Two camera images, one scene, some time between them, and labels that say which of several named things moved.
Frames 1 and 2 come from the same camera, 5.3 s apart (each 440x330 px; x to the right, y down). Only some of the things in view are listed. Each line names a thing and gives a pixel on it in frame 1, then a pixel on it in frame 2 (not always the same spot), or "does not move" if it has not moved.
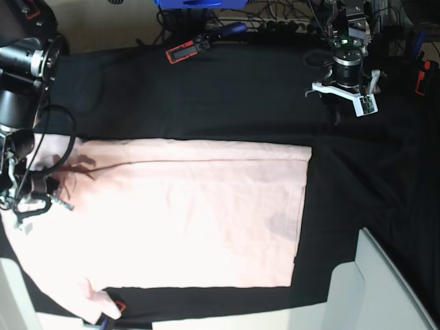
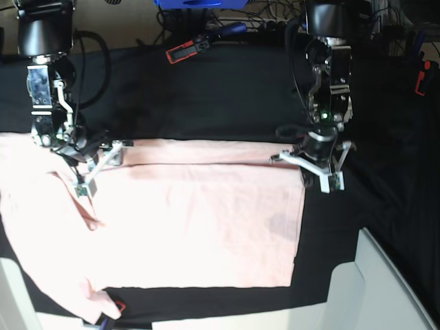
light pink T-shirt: x=158 y=215 does not move
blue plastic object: x=201 y=5 does not move
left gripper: x=23 y=189 to x=115 y=159
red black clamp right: x=425 y=65 does not move
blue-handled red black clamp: x=203 y=42 does not move
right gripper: x=335 y=104 to x=311 y=182
